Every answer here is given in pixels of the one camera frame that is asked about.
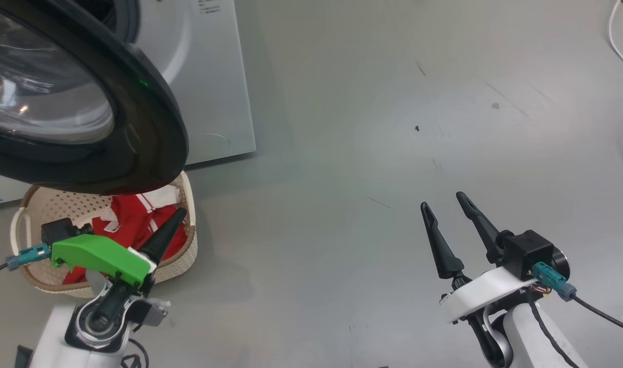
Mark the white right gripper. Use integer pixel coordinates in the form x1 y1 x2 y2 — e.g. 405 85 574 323
420 191 540 324

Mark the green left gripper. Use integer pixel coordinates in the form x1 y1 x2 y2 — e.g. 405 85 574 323
51 206 188 327

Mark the red and white garment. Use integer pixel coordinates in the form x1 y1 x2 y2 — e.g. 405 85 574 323
62 185 189 286

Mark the black rimmed glass washer door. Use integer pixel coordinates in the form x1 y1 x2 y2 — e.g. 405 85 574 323
0 0 189 196

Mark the cream perforated laundry basket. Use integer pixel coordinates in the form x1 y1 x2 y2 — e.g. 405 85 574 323
10 171 198 298

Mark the white front-load washing machine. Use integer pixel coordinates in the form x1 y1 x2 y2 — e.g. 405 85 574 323
0 0 257 208

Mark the round filter cover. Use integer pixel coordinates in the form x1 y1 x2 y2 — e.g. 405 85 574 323
203 133 231 150

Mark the right camera cable teal plug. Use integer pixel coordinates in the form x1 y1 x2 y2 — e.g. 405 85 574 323
532 262 623 338

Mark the camera cable teal plug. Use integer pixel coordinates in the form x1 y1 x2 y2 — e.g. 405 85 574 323
0 243 52 282
532 262 623 338

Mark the braided black arm cable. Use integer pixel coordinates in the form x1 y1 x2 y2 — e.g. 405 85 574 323
526 294 581 368

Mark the left camera cable teal plug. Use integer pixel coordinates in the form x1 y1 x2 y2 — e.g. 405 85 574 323
0 243 52 282

